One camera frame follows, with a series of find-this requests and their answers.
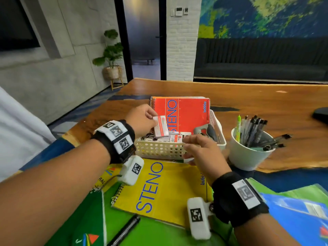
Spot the pile of small boxes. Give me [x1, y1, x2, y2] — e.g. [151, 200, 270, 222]
[138, 132, 192, 144]

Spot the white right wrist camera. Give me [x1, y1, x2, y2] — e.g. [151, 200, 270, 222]
[187, 197, 214, 240]

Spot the black flat object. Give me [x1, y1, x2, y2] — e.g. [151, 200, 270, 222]
[312, 107, 328, 125]

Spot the small white staple box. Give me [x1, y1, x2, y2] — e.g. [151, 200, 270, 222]
[153, 115, 170, 138]

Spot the yellow spiral notebook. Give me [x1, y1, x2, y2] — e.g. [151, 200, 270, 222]
[111, 158, 215, 227]

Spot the black right wristband with marker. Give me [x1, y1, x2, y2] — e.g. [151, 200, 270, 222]
[212, 171, 270, 227]

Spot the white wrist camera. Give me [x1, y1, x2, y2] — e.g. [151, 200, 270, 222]
[187, 197, 214, 240]
[117, 155, 145, 186]

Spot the green plastic folder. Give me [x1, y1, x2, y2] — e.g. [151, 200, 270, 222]
[247, 177, 328, 206]

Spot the black wall screen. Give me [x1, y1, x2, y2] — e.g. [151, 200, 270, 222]
[0, 0, 41, 52]

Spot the dark glass door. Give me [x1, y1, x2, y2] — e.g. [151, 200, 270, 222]
[114, 0, 167, 81]

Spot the black pen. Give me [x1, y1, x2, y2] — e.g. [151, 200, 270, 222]
[107, 214, 141, 246]

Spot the person's left hand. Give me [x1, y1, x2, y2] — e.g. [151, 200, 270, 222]
[125, 104, 158, 139]

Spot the green pen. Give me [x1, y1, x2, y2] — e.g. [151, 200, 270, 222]
[235, 115, 242, 143]

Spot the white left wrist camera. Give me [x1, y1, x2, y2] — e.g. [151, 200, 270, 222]
[117, 155, 145, 186]

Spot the light green folder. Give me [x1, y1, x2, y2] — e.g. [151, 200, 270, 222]
[102, 182, 237, 246]

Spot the person's right hand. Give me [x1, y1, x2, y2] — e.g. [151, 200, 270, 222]
[182, 134, 232, 186]

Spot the black left wristband with markers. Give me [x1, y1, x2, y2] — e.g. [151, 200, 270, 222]
[91, 120, 136, 164]

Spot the blue folder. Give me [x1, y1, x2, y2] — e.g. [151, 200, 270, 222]
[258, 193, 328, 246]

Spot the dark green book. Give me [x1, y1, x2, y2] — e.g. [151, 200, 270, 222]
[44, 189, 107, 246]

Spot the dark sofa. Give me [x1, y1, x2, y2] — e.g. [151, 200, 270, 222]
[193, 37, 328, 82]

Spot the wicker plant pot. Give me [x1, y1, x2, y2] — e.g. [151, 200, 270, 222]
[103, 65, 123, 80]

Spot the white cup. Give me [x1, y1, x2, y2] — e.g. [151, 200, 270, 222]
[228, 127, 276, 172]

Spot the white shirt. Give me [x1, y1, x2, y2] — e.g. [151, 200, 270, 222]
[0, 86, 57, 183]

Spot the person's right forearm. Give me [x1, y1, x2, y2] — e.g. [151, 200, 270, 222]
[234, 212, 301, 246]

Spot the yellow book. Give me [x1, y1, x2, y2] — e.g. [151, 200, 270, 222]
[92, 163, 123, 193]

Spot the white plastic basket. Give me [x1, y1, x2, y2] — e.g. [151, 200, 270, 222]
[134, 109, 227, 161]

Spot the wooden plant stand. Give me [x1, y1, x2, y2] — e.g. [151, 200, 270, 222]
[110, 78, 124, 91]

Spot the person's left forearm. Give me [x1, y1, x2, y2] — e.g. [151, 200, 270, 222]
[0, 139, 111, 246]

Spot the green potted plant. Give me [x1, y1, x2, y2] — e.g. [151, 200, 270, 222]
[92, 29, 124, 69]

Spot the blue and yellow wall painting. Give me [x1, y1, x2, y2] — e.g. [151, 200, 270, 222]
[198, 0, 328, 39]

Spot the orange spiral notebook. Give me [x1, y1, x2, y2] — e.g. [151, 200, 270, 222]
[149, 96, 210, 134]

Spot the grey stapler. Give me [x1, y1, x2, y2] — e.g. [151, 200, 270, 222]
[193, 124, 218, 143]

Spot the bunch of black pens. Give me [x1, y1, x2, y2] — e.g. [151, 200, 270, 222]
[240, 115, 293, 152]

